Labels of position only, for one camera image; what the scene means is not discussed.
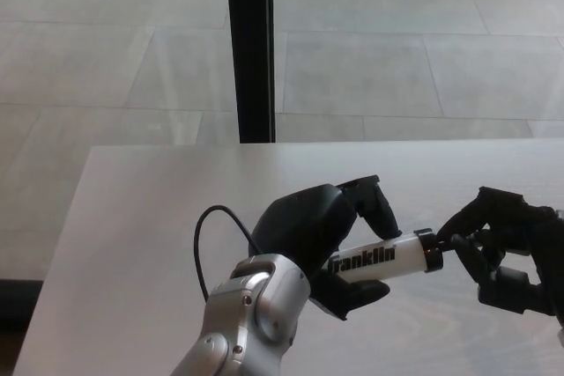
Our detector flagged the black window frame post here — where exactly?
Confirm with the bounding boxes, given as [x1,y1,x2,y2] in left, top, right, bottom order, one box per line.
[224,0,278,144]

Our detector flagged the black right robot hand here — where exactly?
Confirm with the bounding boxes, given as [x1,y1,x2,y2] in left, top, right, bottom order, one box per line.
[434,186,564,318]

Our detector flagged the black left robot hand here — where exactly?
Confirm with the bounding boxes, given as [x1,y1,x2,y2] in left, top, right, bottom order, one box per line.
[249,174,403,321]

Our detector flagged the white Franklin hand air pump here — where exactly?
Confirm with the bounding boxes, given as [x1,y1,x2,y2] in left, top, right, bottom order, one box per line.
[328,227,455,284]

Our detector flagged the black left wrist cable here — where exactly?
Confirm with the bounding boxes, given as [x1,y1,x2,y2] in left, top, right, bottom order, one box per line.
[193,204,265,302]

